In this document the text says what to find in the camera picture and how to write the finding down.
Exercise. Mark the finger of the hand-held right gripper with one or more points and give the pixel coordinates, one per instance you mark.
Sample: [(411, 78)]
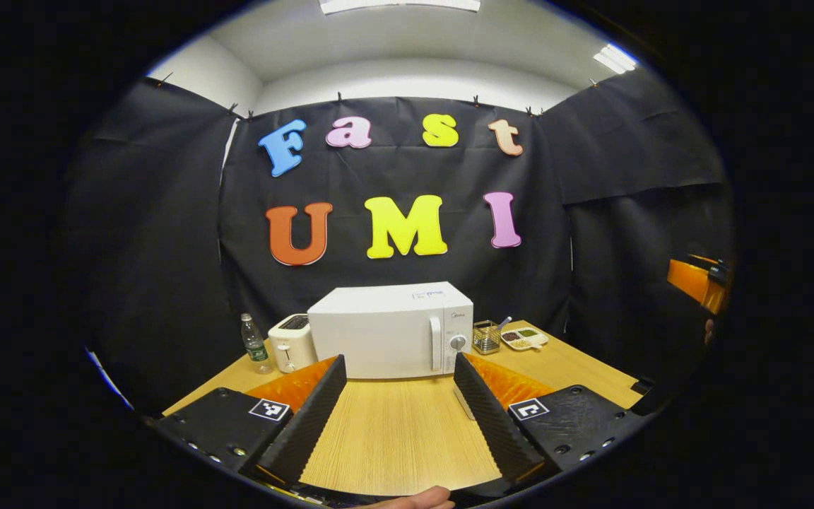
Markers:
[(693, 286)]

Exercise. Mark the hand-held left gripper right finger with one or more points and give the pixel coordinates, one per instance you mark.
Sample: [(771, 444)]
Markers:
[(492, 424)]

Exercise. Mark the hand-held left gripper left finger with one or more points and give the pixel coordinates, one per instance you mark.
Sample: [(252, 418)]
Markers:
[(308, 424)]

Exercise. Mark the white microwave oven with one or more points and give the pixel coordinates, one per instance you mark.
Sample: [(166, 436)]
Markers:
[(379, 332)]

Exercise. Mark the white toaster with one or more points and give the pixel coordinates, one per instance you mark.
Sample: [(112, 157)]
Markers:
[(292, 346)]

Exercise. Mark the clear plastic water bottle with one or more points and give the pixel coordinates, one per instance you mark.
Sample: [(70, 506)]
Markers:
[(256, 350)]

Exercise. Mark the white divided plate with beans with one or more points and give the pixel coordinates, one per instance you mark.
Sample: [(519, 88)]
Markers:
[(523, 339)]

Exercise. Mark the white utensil with purple band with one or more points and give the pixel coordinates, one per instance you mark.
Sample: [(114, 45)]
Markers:
[(504, 322)]

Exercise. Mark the ceiling light panel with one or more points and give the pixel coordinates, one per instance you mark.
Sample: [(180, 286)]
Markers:
[(615, 59), (400, 5)]

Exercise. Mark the black backdrop cloth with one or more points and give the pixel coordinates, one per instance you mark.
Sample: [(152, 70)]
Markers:
[(407, 170)]

